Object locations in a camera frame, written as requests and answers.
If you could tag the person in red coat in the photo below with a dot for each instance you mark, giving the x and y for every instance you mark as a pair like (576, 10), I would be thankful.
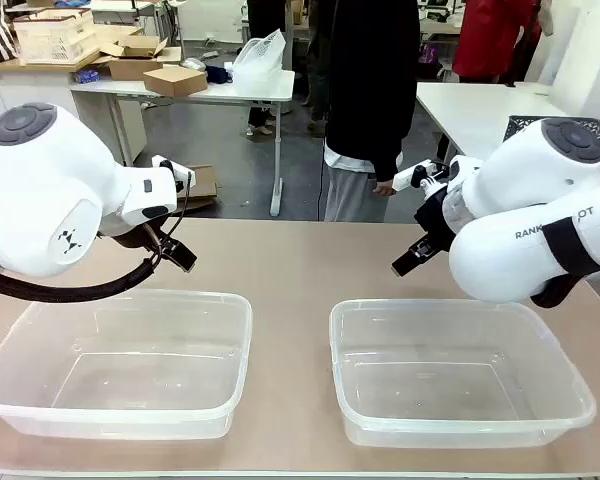
(490, 35)

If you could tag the dark grey woven plastic basket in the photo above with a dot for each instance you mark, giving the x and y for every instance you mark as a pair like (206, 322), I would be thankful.
(530, 125)

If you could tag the open cardboard box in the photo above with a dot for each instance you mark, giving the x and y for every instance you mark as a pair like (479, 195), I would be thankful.
(135, 55)

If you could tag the translucent plastic bag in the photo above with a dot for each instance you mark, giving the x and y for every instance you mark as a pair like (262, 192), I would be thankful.
(260, 57)

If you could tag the clear plastic bin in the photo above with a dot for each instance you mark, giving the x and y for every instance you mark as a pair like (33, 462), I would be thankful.
(130, 350)
(455, 370)

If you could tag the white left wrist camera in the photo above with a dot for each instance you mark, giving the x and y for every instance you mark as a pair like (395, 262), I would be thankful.
(179, 172)

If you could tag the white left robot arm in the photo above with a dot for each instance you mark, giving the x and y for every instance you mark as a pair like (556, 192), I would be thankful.
(55, 175)

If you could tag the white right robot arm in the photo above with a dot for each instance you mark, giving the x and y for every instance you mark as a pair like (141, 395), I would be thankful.
(510, 200)

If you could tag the blue packet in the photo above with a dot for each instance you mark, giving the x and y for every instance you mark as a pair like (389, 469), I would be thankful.
(86, 76)

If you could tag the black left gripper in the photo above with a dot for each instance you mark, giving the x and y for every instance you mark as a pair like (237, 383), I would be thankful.
(140, 239)

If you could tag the person's left hand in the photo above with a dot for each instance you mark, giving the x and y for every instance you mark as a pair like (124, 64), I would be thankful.
(385, 187)

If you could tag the white side table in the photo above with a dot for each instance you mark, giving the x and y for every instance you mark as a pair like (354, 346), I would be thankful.
(470, 110)

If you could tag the closed cardboard box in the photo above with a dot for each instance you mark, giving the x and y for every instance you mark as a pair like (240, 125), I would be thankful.
(175, 81)

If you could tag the white plastic crate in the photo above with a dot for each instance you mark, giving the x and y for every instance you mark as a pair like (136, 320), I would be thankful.
(55, 37)

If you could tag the dark blue cloth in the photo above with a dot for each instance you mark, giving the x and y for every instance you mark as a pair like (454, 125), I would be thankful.
(219, 74)

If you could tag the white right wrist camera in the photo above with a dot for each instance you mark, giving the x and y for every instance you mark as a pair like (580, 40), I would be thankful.
(410, 176)

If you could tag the person in dark trousers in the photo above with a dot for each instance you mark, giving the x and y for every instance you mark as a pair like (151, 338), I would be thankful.
(262, 60)

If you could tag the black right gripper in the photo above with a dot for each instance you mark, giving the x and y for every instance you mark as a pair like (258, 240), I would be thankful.
(437, 220)

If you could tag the flattened cardboard pieces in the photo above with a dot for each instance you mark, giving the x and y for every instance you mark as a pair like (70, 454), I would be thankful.
(202, 182)

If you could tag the white desk with metal legs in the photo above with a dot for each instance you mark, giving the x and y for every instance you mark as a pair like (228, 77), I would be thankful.
(240, 90)

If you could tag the person in black sweater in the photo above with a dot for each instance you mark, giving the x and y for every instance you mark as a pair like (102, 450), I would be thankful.
(370, 90)

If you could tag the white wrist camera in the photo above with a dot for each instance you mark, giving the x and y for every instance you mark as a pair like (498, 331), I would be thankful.
(179, 172)
(410, 176)

